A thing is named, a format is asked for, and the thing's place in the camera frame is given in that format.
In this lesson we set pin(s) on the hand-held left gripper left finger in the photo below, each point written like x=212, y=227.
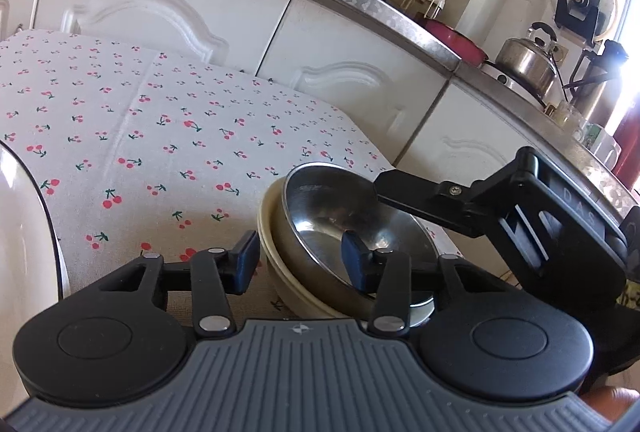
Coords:
x=247, y=262

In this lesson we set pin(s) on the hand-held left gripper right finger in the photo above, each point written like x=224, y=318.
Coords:
x=352, y=257

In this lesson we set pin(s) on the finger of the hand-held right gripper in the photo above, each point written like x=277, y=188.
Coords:
x=415, y=194

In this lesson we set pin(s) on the stainless steel bowl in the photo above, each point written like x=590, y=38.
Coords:
x=320, y=207

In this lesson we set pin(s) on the large cream bowl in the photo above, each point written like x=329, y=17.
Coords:
x=295, y=299

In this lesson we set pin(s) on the white plate with dark rim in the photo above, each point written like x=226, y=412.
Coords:
x=25, y=262

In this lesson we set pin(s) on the person's right hand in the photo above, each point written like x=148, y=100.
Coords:
x=612, y=404

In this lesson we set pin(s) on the red curtain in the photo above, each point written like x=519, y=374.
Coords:
x=629, y=137

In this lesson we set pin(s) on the glass jar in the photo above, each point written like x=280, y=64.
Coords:
x=562, y=112

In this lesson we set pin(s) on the steel thermos jug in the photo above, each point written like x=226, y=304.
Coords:
x=600, y=92

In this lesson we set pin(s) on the white hot plate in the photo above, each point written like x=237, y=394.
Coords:
x=500, y=75

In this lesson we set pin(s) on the red basin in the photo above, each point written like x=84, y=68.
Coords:
x=457, y=42

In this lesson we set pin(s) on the steel kettle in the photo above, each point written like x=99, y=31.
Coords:
x=530, y=62

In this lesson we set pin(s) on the cherry print tablecloth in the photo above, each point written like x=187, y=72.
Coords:
x=150, y=112

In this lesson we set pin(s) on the white plastic rack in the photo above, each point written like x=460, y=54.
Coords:
x=425, y=5

